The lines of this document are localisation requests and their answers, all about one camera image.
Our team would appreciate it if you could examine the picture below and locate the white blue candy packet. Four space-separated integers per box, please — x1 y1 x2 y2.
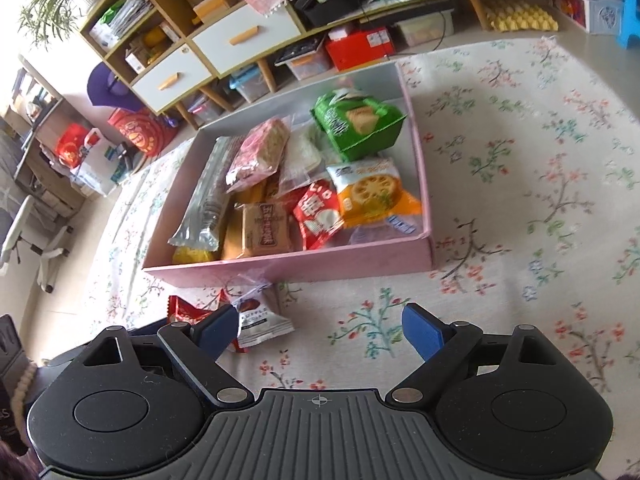
231 282 294 350

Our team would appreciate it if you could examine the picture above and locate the brown beef biscuit packet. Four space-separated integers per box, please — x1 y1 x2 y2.
239 203 293 258

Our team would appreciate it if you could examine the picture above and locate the lotus root biscuit packet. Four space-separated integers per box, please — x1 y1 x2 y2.
326 157 422 229

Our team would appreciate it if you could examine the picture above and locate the red snack packet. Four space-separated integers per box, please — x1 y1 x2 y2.
167 290 230 325

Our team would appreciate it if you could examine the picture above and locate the silver foil snack pack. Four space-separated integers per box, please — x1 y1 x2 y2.
168 136 243 252

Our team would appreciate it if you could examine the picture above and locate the white blue bread bag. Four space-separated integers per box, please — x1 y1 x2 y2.
341 214 423 245

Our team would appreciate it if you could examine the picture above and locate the orange yellow snack packet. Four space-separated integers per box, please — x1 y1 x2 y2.
221 181 277 260

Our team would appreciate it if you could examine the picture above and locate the red rice cracker packet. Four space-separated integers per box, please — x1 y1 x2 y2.
293 180 344 250

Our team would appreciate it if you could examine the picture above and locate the white office chair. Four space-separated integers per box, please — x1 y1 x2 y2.
1 196 75 295

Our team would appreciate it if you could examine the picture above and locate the pink cardboard box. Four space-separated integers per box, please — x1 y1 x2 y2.
143 63 434 287

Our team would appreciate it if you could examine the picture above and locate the pink strawberry snack packet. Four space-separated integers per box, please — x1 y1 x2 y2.
226 116 292 193

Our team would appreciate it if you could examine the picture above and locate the floral table cloth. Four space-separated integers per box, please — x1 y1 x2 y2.
74 34 640 480

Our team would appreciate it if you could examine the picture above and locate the red lantern bag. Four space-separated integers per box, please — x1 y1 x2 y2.
107 108 178 157

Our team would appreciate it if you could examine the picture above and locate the clear rice cake packet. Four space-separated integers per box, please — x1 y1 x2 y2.
277 122 326 197

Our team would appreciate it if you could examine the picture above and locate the green cracker snack bag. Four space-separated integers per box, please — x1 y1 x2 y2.
310 88 407 162

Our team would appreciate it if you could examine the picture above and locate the purple hat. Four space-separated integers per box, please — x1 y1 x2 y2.
87 62 144 112

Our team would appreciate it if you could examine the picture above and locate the red storage box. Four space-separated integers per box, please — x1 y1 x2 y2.
326 27 396 72

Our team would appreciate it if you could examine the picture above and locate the wooden tv cabinet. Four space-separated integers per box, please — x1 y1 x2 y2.
79 0 640 131

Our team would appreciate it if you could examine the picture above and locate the yellow egg tray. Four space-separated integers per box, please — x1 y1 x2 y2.
485 0 559 32

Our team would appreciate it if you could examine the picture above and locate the blue plastic stool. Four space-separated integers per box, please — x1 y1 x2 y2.
617 0 640 49

